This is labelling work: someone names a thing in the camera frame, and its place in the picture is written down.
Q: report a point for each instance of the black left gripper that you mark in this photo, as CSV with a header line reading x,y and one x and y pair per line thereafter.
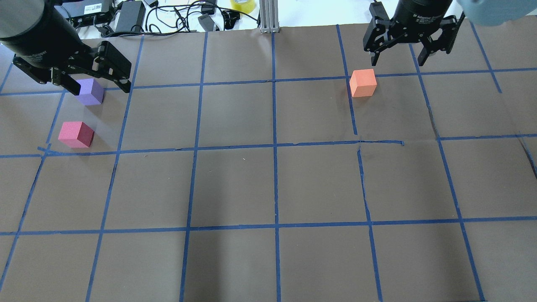
x,y
35,40

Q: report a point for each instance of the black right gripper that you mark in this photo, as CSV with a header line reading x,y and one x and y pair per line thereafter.
x,y
423,12

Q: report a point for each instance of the orange foam cube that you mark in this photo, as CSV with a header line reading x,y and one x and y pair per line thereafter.
x,y
363,83

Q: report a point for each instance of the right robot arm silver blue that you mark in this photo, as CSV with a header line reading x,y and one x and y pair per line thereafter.
x,y
493,12

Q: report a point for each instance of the purple foam cube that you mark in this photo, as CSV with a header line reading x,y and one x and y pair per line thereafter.
x,y
90,93

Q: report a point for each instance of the pink foam cube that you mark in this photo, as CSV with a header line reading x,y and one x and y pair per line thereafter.
x,y
76,135

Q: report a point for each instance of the black power supply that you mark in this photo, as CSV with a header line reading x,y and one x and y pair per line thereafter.
x,y
131,16

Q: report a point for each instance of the yellow tape roll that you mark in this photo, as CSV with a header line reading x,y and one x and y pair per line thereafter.
x,y
245,6

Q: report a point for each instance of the brown paper table mat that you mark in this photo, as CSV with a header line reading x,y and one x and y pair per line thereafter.
x,y
238,169

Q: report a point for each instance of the aluminium frame post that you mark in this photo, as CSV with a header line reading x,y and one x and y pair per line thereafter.
x,y
268,16

